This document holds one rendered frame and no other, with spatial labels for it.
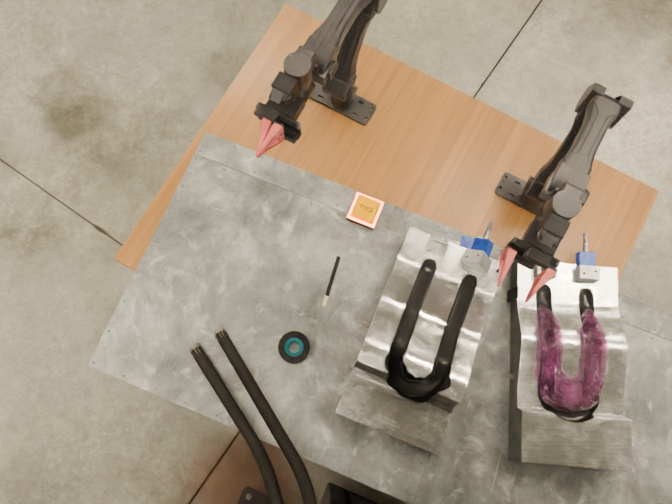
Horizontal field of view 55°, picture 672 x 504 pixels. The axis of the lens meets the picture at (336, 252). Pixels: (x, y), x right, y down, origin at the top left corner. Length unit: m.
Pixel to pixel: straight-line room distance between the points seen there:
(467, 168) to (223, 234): 0.70
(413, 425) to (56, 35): 2.29
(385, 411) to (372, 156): 0.69
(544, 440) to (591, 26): 2.06
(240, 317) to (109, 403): 1.00
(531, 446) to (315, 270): 0.68
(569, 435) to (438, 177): 0.74
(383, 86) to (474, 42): 1.15
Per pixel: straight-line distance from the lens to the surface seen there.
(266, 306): 1.69
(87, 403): 2.61
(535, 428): 1.62
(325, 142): 1.82
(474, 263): 1.62
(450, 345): 1.60
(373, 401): 1.60
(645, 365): 1.86
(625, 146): 2.98
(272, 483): 1.57
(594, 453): 1.67
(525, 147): 1.91
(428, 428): 1.62
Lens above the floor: 2.46
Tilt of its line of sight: 75 degrees down
